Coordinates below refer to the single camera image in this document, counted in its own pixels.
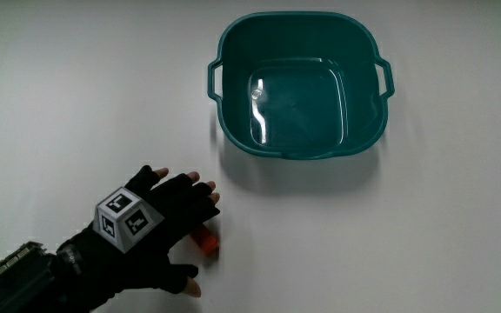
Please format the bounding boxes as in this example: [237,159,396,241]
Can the person's left hand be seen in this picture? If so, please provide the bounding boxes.
[57,164,222,310]

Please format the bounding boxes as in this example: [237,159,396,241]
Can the red block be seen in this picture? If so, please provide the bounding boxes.
[189,224,220,256]

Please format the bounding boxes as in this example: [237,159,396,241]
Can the person's left forearm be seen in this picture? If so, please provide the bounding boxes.
[0,241,90,313]

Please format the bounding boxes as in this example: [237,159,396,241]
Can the teal plastic basin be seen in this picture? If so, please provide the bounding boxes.
[207,11,396,161]

